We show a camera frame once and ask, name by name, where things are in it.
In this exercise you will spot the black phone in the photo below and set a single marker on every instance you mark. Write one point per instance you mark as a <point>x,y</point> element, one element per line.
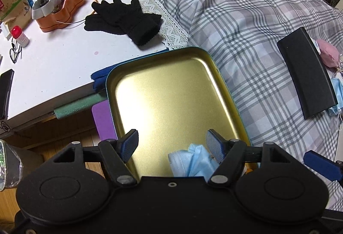
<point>6,94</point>

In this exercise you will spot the orange leather pouch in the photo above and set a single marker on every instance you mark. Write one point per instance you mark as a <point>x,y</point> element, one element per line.
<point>67,11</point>

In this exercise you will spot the red-capped white bottle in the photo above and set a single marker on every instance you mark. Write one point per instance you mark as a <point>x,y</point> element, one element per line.
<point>21,37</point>

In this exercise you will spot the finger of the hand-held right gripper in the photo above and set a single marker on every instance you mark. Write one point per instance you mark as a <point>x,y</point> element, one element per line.
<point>321,165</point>

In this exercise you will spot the black eyeglasses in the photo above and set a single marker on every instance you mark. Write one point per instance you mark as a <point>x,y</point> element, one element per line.
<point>15,51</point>

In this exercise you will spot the black wedge-shaped case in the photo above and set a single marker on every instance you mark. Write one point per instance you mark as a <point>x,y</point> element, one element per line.
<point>305,70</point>

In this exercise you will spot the green foam block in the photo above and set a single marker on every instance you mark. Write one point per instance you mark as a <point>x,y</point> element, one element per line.
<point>77,106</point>

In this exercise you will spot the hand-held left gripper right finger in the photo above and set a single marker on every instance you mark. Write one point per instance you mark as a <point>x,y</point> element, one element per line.
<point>215,147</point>

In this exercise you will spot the purple mat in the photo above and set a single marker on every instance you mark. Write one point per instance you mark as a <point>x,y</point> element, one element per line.
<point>103,121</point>

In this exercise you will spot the clear plastic bottle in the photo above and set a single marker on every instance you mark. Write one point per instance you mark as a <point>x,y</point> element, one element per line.
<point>9,164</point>

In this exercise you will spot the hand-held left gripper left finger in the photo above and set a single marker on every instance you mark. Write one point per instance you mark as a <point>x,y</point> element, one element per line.
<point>130,144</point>

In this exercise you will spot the white lace cloth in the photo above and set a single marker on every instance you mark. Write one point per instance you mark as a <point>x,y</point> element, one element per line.
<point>171,30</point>

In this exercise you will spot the gold metal tray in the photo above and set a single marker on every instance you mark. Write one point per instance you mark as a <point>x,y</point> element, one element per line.
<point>166,100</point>

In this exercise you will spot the blue cloth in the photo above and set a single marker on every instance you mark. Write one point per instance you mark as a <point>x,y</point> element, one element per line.
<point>101,76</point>

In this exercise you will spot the blue white tissue packet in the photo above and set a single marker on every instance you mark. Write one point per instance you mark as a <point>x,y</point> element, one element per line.
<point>315,45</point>

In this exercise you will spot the black knit glove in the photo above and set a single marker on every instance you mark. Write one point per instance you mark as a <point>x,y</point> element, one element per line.
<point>120,11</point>
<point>139,34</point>

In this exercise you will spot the grey plaid blanket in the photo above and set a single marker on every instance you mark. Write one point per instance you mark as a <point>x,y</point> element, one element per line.
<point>241,22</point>

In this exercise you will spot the blue face mask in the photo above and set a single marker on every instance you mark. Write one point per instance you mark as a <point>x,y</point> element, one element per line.
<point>185,163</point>
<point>338,89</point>

